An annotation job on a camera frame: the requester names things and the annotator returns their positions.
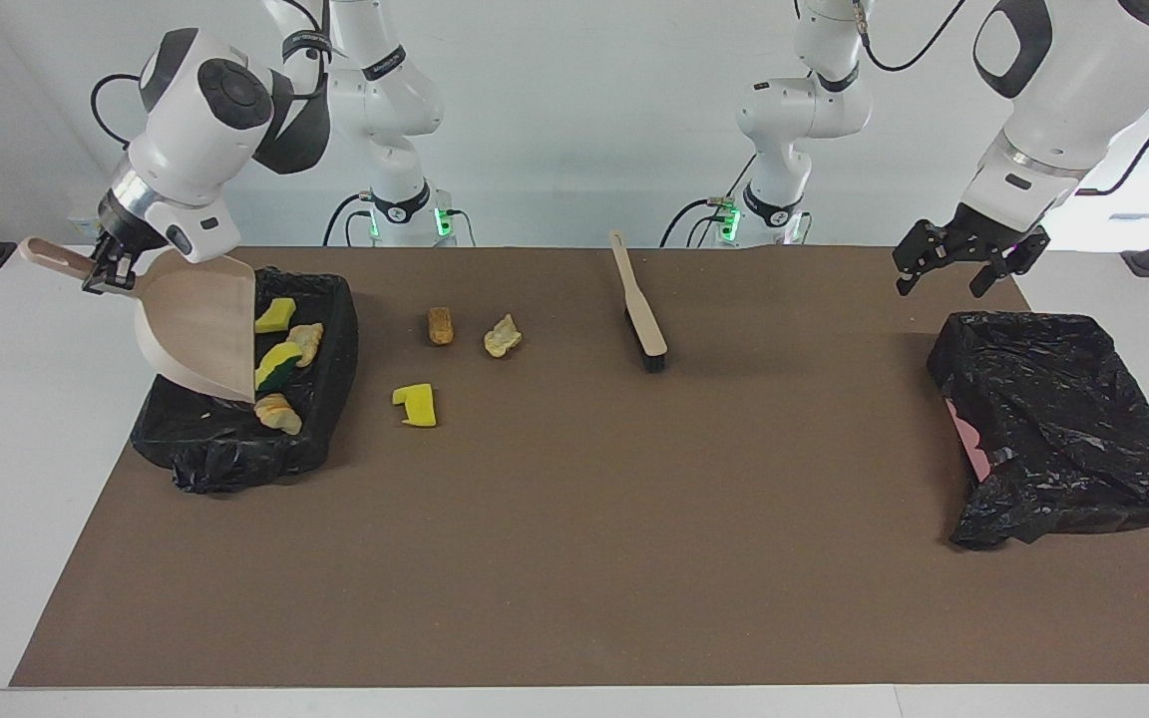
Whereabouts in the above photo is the right black lined bin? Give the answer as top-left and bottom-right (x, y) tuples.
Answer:
(926, 311), (1149, 551)

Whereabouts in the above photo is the left black lined bin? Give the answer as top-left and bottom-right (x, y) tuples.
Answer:
(130, 266), (360, 496)

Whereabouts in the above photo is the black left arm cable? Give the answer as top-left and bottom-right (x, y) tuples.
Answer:
(854, 0), (1149, 197)

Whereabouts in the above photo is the pink bin box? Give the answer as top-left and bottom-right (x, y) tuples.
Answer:
(946, 397), (992, 482)

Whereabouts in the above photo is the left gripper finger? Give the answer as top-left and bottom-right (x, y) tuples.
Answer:
(892, 221), (947, 298)
(968, 227), (1051, 299)

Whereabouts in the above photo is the yellow sponge with green backing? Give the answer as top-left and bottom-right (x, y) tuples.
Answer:
(254, 342), (305, 392)

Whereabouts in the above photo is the notched yellow sponge piece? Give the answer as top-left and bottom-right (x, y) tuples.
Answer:
(392, 383), (438, 429)

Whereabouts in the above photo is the beige brush with black bristles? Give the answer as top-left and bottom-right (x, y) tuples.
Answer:
(608, 229), (669, 374)

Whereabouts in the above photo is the beige plastic dustpan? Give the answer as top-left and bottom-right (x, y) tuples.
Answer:
(18, 237), (258, 405)

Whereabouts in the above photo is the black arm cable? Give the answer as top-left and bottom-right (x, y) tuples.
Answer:
(91, 0), (336, 151)
(854, 0), (1149, 197)

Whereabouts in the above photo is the orange striped croissant toy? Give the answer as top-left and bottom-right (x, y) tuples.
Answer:
(287, 322), (325, 368)
(253, 393), (303, 436)

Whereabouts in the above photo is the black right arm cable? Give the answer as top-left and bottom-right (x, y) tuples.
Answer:
(91, 0), (336, 151)

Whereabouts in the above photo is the white wall socket box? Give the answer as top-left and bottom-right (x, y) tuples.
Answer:
(66, 189), (177, 240)

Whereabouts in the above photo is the pale yellow scrap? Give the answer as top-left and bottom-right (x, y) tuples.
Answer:
(483, 314), (524, 359)

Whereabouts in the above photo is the black base cable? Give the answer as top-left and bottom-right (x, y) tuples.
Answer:
(661, 197), (735, 248)
(323, 192), (378, 248)

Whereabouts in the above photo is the brown table mat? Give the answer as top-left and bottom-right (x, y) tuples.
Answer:
(9, 245), (1149, 689)

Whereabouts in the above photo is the black lined bin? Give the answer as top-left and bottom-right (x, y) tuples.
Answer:
(926, 311), (1149, 551)
(130, 266), (360, 496)

